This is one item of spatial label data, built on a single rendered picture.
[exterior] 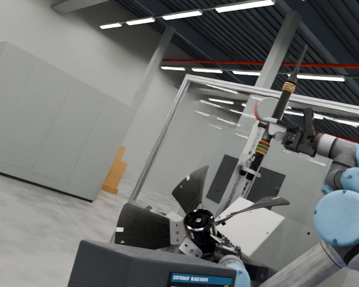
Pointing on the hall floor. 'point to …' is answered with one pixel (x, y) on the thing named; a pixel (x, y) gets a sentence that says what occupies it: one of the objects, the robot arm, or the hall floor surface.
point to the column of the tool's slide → (239, 172)
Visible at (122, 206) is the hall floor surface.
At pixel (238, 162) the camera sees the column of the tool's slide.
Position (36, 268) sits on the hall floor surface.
